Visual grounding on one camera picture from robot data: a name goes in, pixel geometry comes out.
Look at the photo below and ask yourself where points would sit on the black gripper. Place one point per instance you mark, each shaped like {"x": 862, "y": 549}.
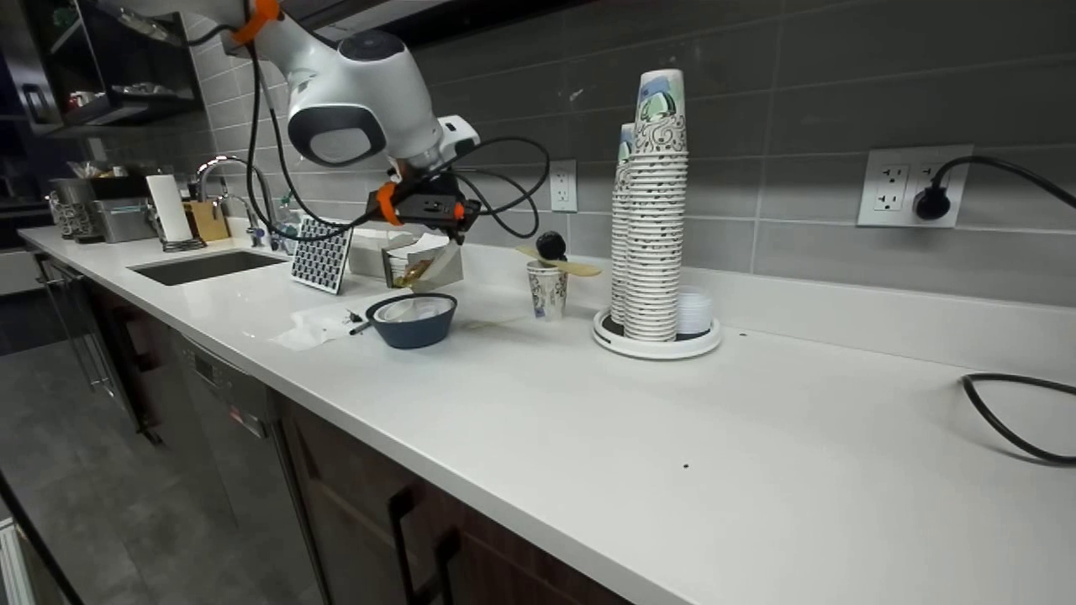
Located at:
{"x": 426, "y": 202}

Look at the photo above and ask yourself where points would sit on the brown red snack packet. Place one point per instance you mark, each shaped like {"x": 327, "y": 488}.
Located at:
{"x": 426, "y": 270}

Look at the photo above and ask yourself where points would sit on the white plate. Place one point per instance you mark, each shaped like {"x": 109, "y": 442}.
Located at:
{"x": 400, "y": 264}

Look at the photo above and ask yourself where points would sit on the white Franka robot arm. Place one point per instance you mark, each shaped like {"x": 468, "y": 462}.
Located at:
{"x": 357, "y": 89}

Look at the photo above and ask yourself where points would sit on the white bowl dark blue outside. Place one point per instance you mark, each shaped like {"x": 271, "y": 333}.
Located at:
{"x": 410, "y": 325}

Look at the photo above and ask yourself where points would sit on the grey napkin dispenser box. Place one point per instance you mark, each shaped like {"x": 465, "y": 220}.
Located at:
{"x": 364, "y": 251}

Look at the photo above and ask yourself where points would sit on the black ball-top stopper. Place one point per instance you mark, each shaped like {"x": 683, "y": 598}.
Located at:
{"x": 549, "y": 246}

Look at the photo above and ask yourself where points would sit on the small glass jar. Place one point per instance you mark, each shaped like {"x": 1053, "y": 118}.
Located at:
{"x": 546, "y": 293}

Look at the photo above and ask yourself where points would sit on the black white checkerboard calibration board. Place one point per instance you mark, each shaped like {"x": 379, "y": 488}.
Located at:
{"x": 320, "y": 258}

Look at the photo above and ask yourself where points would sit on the wooden stir stick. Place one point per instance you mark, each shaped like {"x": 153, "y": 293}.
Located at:
{"x": 581, "y": 266}

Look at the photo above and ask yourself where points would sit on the shorter paper cup stack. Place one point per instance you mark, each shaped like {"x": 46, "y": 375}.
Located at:
{"x": 622, "y": 224}

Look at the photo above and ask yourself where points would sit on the tall paper cup stack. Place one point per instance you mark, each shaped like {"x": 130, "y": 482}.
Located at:
{"x": 660, "y": 202}

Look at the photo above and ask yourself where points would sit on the chrome sink faucet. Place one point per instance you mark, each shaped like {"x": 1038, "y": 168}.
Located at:
{"x": 222, "y": 168}

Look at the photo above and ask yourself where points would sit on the round white cup tray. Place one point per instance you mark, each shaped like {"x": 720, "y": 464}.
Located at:
{"x": 657, "y": 344}

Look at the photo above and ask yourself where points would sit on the brown cardboard holder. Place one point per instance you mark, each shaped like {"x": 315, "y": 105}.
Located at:
{"x": 209, "y": 220}

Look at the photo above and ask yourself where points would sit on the steel counter sink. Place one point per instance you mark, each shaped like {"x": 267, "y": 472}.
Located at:
{"x": 206, "y": 266}

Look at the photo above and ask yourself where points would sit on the white board on stand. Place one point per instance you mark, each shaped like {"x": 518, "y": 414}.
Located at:
{"x": 169, "y": 211}

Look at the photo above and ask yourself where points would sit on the metal countertop containers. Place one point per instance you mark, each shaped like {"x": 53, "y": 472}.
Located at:
{"x": 94, "y": 208}

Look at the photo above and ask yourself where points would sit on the narrow white wall outlet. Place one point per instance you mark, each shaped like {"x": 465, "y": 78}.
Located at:
{"x": 564, "y": 185}

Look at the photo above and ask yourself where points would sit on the dark wall shelf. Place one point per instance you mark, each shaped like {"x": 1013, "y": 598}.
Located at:
{"x": 111, "y": 69}

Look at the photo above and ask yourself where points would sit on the wide white wall outlet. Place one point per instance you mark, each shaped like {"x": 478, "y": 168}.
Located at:
{"x": 892, "y": 191}

